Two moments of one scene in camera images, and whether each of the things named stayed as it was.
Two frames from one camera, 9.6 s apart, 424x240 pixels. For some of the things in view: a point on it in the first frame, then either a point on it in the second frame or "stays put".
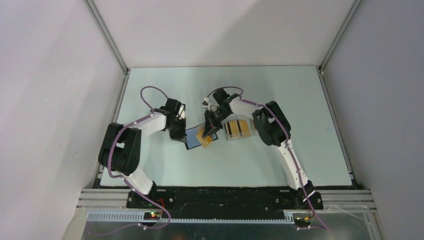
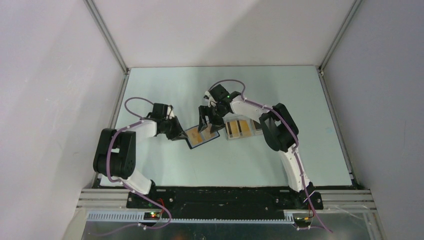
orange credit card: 204,141 → 195,136
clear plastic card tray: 238,126 stays put
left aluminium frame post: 110,41 stays put
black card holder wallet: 191,140 stays put
